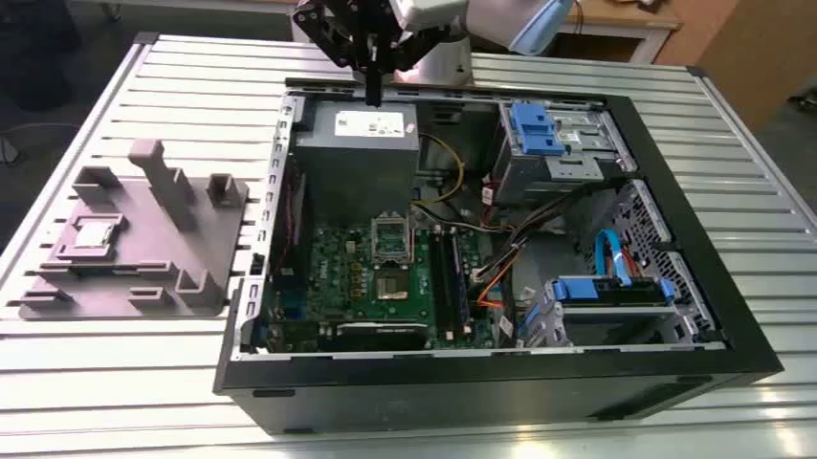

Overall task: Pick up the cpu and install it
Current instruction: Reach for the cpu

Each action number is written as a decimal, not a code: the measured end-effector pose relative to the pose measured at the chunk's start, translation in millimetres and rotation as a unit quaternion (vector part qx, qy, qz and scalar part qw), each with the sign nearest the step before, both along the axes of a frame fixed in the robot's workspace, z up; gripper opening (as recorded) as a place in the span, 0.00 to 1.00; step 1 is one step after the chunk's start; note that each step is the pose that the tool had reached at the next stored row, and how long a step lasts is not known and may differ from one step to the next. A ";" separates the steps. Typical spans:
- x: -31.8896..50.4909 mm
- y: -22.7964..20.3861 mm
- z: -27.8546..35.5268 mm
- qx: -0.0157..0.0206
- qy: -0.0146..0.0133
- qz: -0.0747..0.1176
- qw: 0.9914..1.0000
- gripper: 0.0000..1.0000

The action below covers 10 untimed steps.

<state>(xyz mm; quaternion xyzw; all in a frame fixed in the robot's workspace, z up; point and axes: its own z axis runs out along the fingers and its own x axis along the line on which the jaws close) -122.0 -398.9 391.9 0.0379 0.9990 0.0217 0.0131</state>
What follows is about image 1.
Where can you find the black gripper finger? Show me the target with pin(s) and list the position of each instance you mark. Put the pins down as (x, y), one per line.
(415, 50)
(328, 38)

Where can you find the green RAM stick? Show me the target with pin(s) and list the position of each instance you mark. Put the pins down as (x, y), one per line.
(105, 271)

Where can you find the blue disk carrier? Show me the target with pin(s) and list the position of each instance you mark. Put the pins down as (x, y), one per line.
(535, 134)

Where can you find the black RAM slot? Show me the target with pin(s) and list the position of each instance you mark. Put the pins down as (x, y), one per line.
(437, 282)

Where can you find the metal disk bay cage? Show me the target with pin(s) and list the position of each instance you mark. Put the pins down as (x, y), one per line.
(574, 169)

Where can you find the black RAM stick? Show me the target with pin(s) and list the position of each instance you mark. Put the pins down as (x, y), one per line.
(460, 282)

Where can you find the CPU socket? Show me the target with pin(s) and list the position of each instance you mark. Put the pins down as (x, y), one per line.
(389, 287)

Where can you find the grey parts rack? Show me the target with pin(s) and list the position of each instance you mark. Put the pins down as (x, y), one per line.
(158, 248)

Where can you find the silver CPU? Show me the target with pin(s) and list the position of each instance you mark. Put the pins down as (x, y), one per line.
(96, 234)

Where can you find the black disk in blue carrier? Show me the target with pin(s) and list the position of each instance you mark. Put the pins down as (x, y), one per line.
(580, 289)

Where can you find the green motherboard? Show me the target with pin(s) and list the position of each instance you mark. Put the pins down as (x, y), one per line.
(331, 268)

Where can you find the black table corner cap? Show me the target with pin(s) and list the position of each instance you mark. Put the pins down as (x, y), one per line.
(696, 72)
(146, 38)

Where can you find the brown wooden cabinet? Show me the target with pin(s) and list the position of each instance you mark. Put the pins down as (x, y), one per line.
(753, 57)

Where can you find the metal disk bay frame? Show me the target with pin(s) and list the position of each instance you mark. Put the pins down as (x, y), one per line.
(682, 330)

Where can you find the black graphics card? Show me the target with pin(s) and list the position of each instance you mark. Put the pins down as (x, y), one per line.
(383, 334)

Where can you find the black open PC case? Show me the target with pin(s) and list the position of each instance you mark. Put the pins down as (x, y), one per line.
(445, 397)

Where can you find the black office chair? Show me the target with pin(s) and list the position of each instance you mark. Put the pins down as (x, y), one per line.
(32, 57)

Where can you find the wooden desk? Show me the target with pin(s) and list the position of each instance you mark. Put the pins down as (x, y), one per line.
(612, 19)

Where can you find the grey power supply unit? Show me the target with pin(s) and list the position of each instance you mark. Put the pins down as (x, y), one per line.
(351, 172)

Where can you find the metal locking lever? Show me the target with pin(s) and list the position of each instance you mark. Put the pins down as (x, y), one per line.
(413, 217)

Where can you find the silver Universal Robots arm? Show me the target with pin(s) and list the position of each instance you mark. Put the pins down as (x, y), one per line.
(445, 57)

